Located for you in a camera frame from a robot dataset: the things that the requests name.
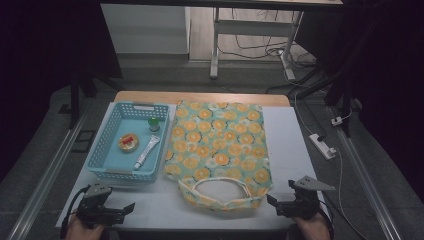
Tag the orange fruit print cloth bag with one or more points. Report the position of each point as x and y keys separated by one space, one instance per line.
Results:
x=216 y=143

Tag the small green-capped bottle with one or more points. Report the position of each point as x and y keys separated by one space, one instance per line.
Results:
x=153 y=125

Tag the metal floor rail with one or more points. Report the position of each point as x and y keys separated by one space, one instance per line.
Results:
x=43 y=186
x=366 y=186

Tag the person's left hand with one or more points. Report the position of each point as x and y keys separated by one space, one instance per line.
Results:
x=81 y=232

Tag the small white adapter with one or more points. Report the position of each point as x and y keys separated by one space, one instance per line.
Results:
x=336 y=121

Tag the round yellow tin red label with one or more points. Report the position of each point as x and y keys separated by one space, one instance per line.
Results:
x=128 y=142

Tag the white table mat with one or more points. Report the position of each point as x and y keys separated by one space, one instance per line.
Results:
x=290 y=150

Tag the white cabinet panel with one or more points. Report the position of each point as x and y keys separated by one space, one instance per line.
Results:
x=143 y=28

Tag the person's right hand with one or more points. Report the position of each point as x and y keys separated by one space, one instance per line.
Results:
x=311 y=229

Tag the white squeeze tube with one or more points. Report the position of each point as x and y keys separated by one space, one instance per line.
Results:
x=146 y=151

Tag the dark curtain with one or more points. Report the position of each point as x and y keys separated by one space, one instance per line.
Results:
x=33 y=66
x=390 y=83

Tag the white metal desk frame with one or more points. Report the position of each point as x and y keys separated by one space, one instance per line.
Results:
x=253 y=28

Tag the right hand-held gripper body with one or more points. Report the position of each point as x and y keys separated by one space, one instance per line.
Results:
x=305 y=201

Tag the white power strip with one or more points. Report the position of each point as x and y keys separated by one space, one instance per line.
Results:
x=321 y=146

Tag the black metal stand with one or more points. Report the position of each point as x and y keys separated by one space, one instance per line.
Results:
x=75 y=100
x=345 y=100

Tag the blue plastic basket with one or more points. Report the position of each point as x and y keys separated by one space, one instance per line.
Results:
x=113 y=156

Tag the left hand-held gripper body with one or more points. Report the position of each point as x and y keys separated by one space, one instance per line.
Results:
x=95 y=208

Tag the black floor plate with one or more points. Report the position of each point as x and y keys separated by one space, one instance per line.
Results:
x=84 y=141

